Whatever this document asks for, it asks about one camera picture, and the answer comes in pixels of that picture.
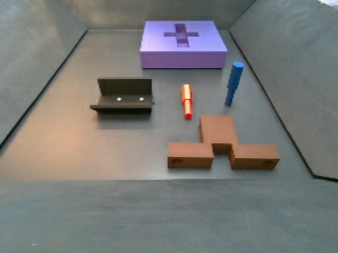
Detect red hexagonal peg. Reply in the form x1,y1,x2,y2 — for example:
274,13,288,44
180,84,192,120

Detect purple board with cross slot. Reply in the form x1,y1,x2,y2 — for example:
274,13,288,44
140,21,227,69

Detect brown T-shaped block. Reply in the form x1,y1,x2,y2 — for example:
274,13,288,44
168,116,280,169

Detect black angle bracket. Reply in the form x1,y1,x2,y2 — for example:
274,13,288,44
89,77,153,113

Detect blue hexagonal peg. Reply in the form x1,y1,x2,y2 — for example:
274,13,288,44
224,61,244,107

